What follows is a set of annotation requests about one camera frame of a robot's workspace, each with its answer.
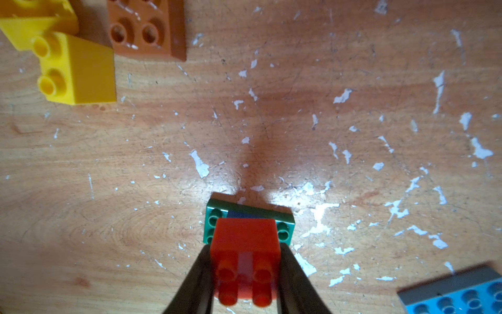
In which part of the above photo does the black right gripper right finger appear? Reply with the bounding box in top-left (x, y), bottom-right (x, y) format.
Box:
top-left (277, 243), bottom-right (331, 314)

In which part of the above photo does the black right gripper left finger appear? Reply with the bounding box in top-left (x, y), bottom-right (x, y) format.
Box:
top-left (163, 245), bottom-right (214, 314)

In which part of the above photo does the red lego brick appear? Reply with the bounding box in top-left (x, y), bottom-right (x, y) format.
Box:
top-left (210, 218), bottom-right (281, 307)

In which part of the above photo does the dark green lego plate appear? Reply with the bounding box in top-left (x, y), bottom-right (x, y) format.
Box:
top-left (203, 197), bottom-right (295, 245)

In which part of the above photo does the yellow lego brick front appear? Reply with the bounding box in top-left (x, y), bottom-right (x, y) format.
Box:
top-left (31, 31), bottom-right (116, 105)

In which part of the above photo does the yellow lego brick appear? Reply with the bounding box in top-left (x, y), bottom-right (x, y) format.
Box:
top-left (31, 31), bottom-right (116, 105)
top-left (1, 0), bottom-right (79, 51)

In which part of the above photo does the brown lego brick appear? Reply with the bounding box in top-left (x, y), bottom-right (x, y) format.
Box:
top-left (107, 0), bottom-right (187, 62)

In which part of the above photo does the dark blue lego brick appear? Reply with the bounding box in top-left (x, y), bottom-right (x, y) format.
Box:
top-left (227, 211), bottom-right (263, 218)

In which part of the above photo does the light blue lego plate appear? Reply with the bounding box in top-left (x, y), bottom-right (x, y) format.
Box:
top-left (397, 264), bottom-right (501, 314)

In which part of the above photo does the yellow lego brick rear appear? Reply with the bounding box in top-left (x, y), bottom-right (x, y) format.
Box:
top-left (1, 0), bottom-right (79, 51)

